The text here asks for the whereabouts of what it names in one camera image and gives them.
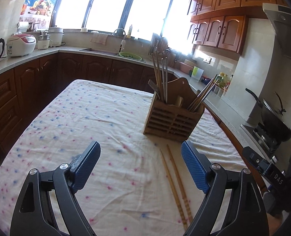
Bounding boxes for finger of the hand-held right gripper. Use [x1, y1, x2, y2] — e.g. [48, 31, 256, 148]
[242, 146, 271, 175]

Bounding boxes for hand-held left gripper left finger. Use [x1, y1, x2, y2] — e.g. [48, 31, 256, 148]
[10, 141, 102, 236]

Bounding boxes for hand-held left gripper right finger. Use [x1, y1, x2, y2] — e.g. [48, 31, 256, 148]
[181, 141, 270, 236]

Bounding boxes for bamboo chopstick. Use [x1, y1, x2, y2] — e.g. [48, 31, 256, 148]
[160, 149, 188, 231]
[167, 144, 193, 223]

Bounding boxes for wooden utensil holder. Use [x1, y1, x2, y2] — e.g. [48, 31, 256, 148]
[144, 77, 205, 142]

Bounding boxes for metal chopstick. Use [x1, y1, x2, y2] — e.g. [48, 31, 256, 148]
[161, 58, 166, 103]
[190, 78, 220, 111]
[188, 80, 213, 111]
[165, 57, 169, 104]
[188, 74, 218, 110]

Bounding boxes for gas stove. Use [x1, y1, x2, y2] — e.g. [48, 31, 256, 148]
[241, 122, 283, 153]

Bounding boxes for black wok with lid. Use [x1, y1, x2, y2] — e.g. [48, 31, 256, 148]
[245, 88, 291, 142]

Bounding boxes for floral tablecloth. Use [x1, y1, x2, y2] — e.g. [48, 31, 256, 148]
[0, 79, 254, 236]

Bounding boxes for spice jar set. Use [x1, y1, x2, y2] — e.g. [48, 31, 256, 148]
[214, 85, 228, 97]

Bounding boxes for yellow cooking oil bottle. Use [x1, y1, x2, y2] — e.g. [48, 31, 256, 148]
[218, 72, 228, 86]

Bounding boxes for green and white jug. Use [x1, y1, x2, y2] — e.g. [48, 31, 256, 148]
[192, 66, 204, 79]

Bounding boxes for pink lidded container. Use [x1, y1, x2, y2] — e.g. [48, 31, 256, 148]
[179, 60, 195, 74]

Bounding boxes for lower wooden cabinets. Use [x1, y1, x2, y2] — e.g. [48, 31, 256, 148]
[0, 52, 269, 195]

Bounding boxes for wooden cabinets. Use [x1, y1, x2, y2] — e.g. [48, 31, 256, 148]
[0, 52, 269, 195]
[186, 0, 280, 54]

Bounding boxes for wooden knife block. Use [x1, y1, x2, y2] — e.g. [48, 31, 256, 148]
[167, 49, 181, 67]

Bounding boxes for kitchen sink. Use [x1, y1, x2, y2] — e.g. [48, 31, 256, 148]
[80, 47, 146, 62]

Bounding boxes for green colander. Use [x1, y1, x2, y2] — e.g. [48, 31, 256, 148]
[118, 52, 143, 61]

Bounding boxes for kitchen utensil rack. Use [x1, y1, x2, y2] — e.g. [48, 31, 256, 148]
[148, 33, 169, 56]

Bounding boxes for chrome faucet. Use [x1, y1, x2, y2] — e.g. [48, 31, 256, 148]
[112, 28, 126, 53]

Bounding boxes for pink dish towel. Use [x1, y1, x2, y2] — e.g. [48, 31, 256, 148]
[90, 33, 108, 45]

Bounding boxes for white food steamer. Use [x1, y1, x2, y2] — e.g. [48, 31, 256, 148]
[38, 30, 54, 50]

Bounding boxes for upper wooden cabinets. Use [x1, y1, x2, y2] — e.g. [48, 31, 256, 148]
[186, 0, 280, 54]

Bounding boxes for steel range hood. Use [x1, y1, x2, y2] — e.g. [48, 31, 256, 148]
[262, 3, 291, 61]

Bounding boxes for red and white rice cooker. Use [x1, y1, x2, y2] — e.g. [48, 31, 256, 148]
[7, 33, 37, 57]

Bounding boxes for paper towel roll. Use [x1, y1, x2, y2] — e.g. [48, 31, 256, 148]
[17, 21, 29, 33]

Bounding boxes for kitchen window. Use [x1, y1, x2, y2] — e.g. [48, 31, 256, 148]
[53, 0, 194, 54]

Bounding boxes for fruit wall poster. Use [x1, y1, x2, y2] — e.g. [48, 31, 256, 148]
[19, 0, 62, 22]

